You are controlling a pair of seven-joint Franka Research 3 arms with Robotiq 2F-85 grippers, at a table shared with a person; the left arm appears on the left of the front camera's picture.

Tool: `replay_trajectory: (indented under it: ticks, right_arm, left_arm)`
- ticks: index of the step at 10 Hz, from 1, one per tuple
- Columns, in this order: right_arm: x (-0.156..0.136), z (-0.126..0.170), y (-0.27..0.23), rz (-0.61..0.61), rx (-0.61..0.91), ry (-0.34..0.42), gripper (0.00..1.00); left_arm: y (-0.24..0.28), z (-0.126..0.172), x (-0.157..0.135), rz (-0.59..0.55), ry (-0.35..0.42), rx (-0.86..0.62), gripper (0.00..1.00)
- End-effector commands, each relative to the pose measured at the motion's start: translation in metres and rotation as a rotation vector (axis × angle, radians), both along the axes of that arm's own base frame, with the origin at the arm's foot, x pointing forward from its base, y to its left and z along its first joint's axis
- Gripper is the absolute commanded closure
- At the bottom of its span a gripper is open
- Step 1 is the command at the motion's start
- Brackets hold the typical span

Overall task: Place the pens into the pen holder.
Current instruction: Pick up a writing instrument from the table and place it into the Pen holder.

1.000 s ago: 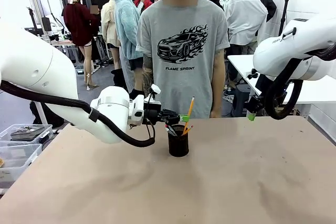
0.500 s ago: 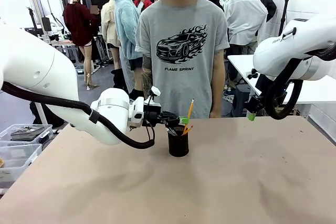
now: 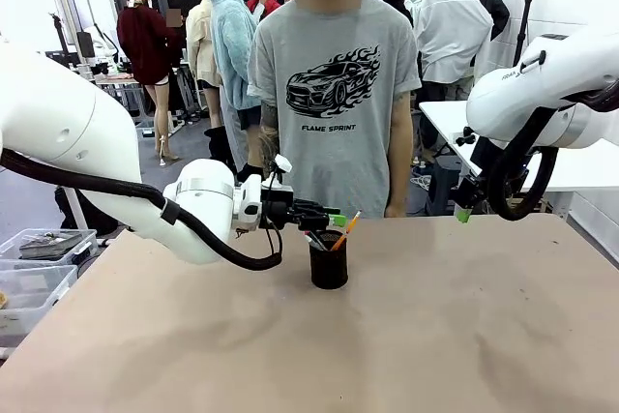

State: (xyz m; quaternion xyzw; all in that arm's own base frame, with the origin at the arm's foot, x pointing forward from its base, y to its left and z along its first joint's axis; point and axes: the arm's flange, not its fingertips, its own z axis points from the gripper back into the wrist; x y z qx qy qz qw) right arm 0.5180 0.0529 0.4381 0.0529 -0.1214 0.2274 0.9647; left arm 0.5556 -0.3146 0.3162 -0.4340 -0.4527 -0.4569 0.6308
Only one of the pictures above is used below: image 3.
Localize mannequin in dark red sweater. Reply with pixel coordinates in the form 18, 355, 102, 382
116, 0, 183, 165

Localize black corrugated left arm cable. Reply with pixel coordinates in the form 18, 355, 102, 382
0, 147, 284, 272

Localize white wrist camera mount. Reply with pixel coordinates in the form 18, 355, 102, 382
231, 173, 265, 232

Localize mannequin in light blue fleece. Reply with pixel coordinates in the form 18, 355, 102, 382
208, 0, 262, 175

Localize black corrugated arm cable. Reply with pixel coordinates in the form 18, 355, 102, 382
486, 86, 619, 221
0, 147, 284, 272

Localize person's black gloved right hand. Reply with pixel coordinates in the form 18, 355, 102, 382
236, 162, 265, 186

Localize black mesh pen holder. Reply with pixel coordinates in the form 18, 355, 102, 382
309, 230, 349, 289

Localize white table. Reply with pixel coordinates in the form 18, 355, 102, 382
418, 101, 619, 221

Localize background work table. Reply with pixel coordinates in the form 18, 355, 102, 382
94, 72, 146, 129

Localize black tripod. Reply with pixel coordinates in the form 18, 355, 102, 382
512, 0, 538, 66

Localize mannequin in beige jacket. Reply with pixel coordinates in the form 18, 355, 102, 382
185, 0, 223, 129

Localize tattooed right forearm of person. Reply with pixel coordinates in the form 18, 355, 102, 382
255, 101, 282, 172

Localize left forearm of person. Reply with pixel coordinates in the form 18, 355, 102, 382
385, 88, 413, 205

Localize person in grey car t-shirt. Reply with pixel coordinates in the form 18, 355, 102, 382
246, 0, 422, 220

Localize clear plastic bin dark contents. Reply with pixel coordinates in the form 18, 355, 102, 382
0, 228, 100, 262

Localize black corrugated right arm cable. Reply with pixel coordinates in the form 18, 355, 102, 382
486, 86, 619, 221

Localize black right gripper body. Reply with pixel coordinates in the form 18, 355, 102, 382
451, 173, 490, 215

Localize orange pencil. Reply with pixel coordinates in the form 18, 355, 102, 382
330, 210, 363, 252

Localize mannequin in white shirt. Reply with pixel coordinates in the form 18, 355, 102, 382
414, 0, 494, 100

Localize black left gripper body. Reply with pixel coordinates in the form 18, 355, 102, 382
260, 185, 304, 231

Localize thin black camera cable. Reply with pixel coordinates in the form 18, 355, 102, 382
263, 168, 285, 259

